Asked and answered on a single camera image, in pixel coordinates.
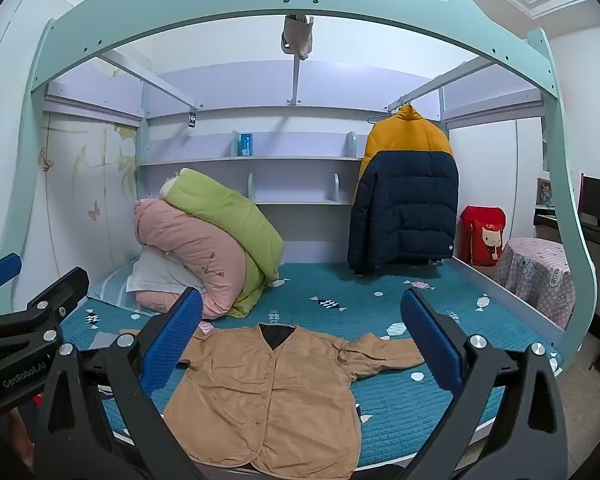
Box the tan jacket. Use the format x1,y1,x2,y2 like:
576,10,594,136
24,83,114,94
120,323,426,480

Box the white pillow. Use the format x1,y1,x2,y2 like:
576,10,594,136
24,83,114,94
126,249,206,306

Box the lavender wall shelf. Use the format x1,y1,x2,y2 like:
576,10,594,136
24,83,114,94
137,130,366,206

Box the red cartoon bag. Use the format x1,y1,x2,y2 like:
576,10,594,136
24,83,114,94
459,205,507,267

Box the green quilt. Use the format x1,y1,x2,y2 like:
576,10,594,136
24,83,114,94
160,168,285,318

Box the white metal rail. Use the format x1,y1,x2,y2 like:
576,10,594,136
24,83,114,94
288,56,304,107
386,59,487,112
99,51,197,112

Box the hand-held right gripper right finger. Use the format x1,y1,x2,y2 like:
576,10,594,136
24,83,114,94
400,287,569,480

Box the striped blue pillow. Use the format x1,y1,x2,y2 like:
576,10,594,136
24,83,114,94
86,264,142,312

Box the pink quilt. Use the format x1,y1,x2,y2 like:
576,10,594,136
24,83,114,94
132,198,248,321

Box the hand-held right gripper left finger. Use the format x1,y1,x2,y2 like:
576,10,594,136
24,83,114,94
32,287,204,480

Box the yellow and navy puffer jacket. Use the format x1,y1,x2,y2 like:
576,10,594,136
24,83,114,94
346,105,460,276

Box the teal quilted bed mat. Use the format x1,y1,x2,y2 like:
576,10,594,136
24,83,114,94
60,260,564,463

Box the grey hanging cloth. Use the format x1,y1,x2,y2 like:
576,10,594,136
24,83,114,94
280,14,315,61

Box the white floral wardrobe doors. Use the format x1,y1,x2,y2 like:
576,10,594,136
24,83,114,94
0,0,146,311

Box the clothes hanger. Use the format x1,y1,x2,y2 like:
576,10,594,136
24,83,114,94
367,101,416,124

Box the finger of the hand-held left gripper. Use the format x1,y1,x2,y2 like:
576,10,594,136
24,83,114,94
0,252,22,297
0,266,90,342

